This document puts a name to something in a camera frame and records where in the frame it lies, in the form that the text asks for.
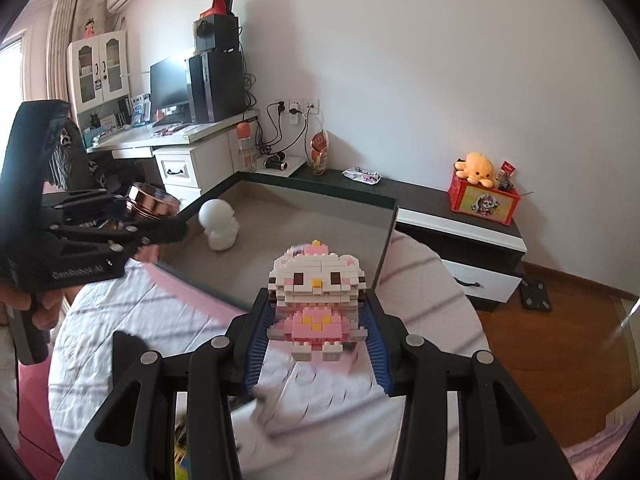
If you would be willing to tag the white desk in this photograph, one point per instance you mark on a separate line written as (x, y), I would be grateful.
(200, 160)

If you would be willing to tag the black printed chair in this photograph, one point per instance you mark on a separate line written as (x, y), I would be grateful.
(75, 170)

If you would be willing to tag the beige curtain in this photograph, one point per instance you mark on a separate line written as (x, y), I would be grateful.
(65, 35)

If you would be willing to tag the blue white box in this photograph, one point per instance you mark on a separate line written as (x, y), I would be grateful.
(140, 109)

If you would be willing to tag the black computer tower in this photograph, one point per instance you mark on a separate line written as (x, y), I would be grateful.
(215, 85)

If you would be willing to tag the dark low cabinet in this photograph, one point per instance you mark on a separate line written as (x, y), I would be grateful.
(450, 240)

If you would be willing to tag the black speaker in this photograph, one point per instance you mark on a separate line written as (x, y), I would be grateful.
(217, 32)

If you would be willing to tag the pink mattress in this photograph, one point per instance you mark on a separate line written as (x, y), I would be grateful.
(37, 410)

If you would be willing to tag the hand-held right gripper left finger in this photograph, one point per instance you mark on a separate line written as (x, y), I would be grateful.
(257, 340)

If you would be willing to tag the small red toy figure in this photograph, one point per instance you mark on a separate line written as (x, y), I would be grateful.
(506, 177)

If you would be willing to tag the pink white block cat toy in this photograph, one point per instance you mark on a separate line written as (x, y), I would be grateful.
(315, 280)

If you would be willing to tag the pink printed cloth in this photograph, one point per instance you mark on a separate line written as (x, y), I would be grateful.
(605, 450)

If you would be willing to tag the silver foil packet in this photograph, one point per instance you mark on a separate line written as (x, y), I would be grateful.
(362, 176)

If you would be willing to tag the black floor scale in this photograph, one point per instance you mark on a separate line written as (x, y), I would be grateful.
(534, 296)

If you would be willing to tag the white wall socket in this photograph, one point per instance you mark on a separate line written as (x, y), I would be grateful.
(297, 107)

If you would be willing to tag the red printed box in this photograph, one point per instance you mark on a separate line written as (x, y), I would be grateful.
(482, 205)

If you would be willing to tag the yellow octopus plush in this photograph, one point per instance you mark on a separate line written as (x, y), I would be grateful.
(475, 167)

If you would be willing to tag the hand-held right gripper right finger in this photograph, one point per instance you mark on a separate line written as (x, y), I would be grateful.
(377, 350)

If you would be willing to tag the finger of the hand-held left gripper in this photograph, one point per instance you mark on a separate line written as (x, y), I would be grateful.
(160, 232)
(80, 205)

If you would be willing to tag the white round figurine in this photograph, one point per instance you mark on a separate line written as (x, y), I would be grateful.
(218, 222)

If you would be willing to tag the white glass-door cabinet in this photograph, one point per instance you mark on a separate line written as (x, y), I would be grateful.
(97, 72)

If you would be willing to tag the person's left hand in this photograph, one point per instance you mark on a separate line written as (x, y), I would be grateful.
(55, 305)

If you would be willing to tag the black computer monitor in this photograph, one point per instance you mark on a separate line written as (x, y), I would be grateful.
(170, 85)

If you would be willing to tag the round copper tin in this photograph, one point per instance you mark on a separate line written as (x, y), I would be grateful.
(150, 202)

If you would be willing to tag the white striped bed quilt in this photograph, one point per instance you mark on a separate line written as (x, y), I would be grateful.
(125, 310)

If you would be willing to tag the pink storage box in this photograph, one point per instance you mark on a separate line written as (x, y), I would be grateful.
(310, 210)

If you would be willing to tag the bottle with orange cap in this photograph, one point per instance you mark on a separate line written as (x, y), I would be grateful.
(246, 147)

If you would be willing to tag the small red doll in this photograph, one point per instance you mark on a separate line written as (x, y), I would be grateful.
(90, 29)

